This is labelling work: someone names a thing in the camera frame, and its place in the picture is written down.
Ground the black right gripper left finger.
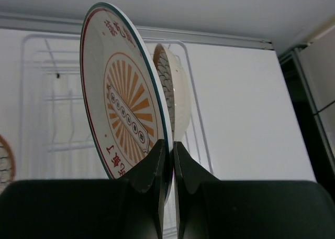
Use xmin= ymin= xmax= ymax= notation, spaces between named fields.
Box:
xmin=116 ymin=139 xmax=166 ymax=238

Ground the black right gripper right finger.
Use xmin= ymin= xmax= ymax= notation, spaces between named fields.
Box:
xmin=173 ymin=142 xmax=221 ymax=238

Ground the orange sunburst plate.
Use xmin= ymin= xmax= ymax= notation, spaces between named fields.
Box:
xmin=80 ymin=2 xmax=175 ymax=205

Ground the floral brown-rim plate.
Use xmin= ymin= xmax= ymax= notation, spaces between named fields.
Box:
xmin=153 ymin=44 xmax=192 ymax=141
xmin=1 ymin=136 xmax=16 ymax=188

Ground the clear wire dish rack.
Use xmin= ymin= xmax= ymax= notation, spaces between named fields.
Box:
xmin=19 ymin=33 xmax=214 ymax=181

